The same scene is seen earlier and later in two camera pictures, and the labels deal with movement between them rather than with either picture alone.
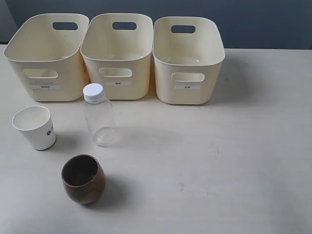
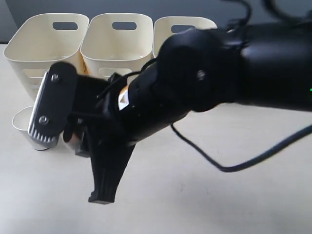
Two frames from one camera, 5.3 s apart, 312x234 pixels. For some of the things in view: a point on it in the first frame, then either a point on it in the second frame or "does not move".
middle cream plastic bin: x=117 y=49 does not move
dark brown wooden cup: x=84 y=179 -> x=75 y=143
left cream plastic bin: x=46 y=50 does not move
